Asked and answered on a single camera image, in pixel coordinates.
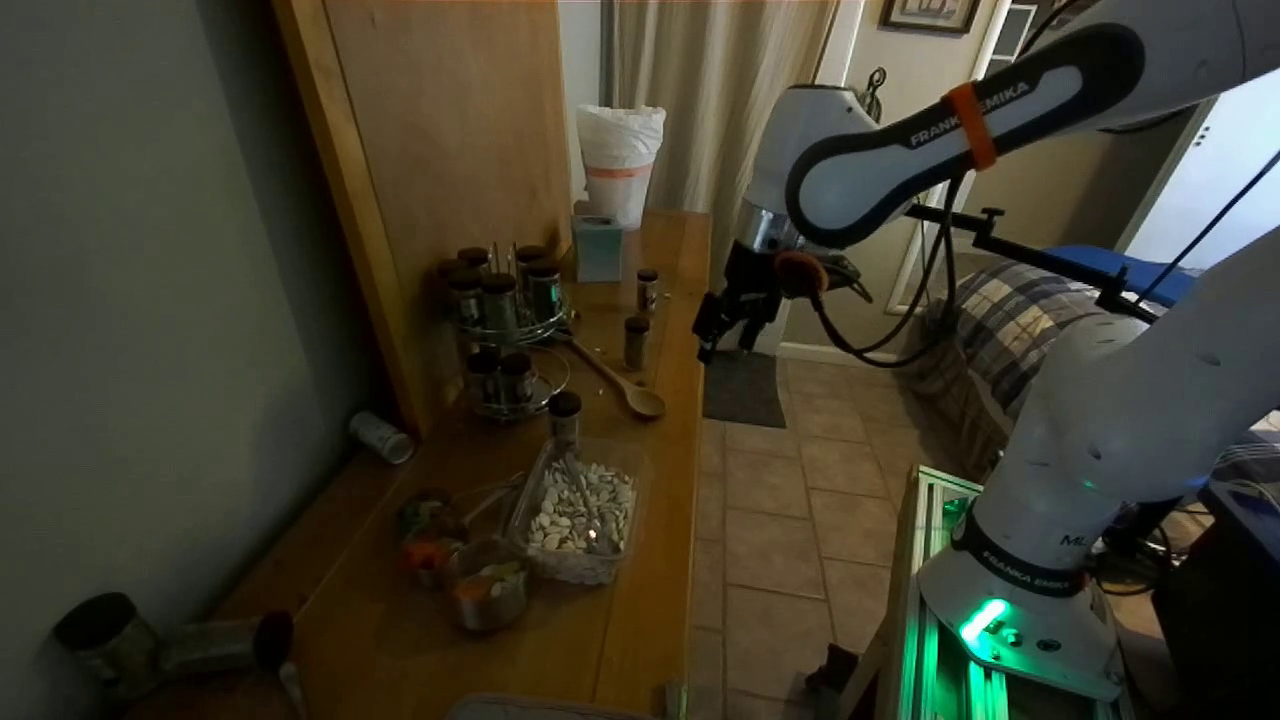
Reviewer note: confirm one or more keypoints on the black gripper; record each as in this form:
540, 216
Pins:
756, 281

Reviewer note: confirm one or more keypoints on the small black floor object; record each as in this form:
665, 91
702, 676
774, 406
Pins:
835, 675

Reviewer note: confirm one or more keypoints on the blue tissue box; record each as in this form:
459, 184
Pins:
601, 255

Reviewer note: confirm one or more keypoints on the wooden spoon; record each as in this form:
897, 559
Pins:
642, 398

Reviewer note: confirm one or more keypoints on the framed wall picture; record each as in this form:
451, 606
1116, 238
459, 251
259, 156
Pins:
930, 14

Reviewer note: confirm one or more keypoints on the silver spice jar stand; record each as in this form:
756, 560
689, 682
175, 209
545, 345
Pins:
536, 398

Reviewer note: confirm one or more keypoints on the dark metal tube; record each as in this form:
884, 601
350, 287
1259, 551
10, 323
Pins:
214, 640

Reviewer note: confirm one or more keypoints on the bag of colourful items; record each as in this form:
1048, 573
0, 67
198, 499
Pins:
431, 542

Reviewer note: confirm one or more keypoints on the black cabinet box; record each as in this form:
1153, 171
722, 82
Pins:
1224, 625

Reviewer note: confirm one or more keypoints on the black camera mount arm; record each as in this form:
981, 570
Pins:
995, 229

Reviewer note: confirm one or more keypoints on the dark door mat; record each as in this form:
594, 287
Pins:
746, 391

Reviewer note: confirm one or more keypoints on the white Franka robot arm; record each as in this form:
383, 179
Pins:
1133, 401

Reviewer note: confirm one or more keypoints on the plaid bedding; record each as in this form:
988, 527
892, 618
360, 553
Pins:
1014, 335

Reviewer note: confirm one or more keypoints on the small lying cylinder can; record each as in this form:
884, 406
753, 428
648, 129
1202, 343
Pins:
383, 438

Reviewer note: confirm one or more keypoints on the bag of white pieces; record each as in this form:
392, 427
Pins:
581, 521

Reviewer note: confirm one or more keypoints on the plywood board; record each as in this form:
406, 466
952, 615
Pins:
441, 120

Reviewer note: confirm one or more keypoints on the wooden dresser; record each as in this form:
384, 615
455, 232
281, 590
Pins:
642, 625

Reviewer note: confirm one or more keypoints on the small glass jar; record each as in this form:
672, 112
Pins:
485, 594

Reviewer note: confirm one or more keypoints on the blue cushion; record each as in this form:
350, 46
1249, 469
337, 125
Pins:
1104, 266

